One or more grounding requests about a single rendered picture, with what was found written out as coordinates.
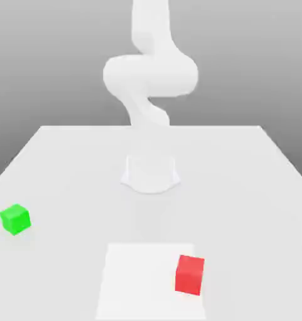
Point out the small red cube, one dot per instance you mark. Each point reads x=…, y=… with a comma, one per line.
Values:
x=189, y=275

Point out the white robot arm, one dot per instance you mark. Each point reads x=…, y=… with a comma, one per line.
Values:
x=150, y=75

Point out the small green cube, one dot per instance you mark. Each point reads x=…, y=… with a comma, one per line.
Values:
x=15, y=219

